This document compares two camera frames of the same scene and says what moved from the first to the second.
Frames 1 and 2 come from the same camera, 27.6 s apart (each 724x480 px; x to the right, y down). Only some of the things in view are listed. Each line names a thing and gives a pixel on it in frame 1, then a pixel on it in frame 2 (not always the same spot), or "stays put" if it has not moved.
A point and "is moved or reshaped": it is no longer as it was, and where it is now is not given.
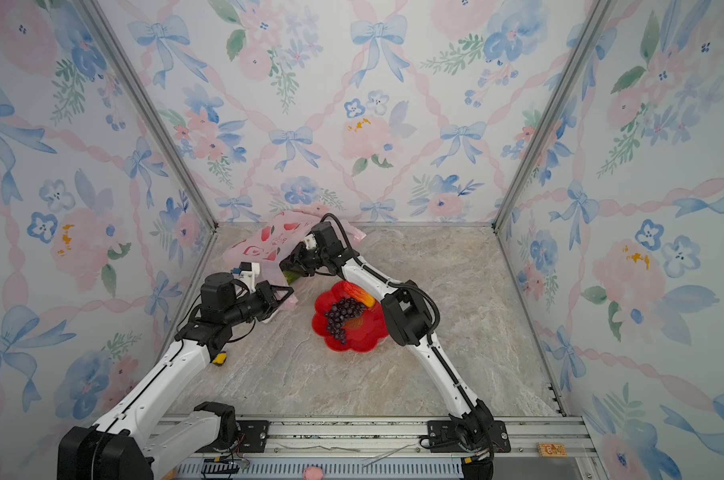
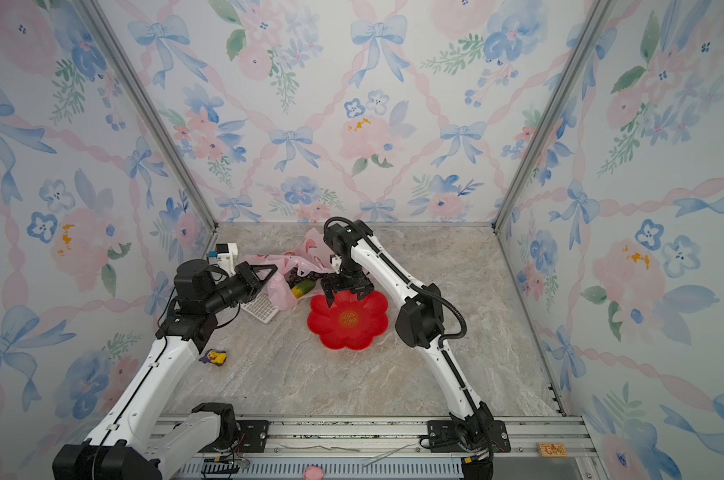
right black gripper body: x=307 y=264 -> x=349 y=280
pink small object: x=313 y=473 stays put
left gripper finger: x=274 y=288 -> x=273 y=269
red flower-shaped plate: x=363 y=332 stays put
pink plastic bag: x=267 y=247 is moved or reshaped
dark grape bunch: x=341 y=311 is moved or reshaped
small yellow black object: x=220 y=358 stays put
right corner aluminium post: x=580 y=47 stays put
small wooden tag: x=552 y=450 stays put
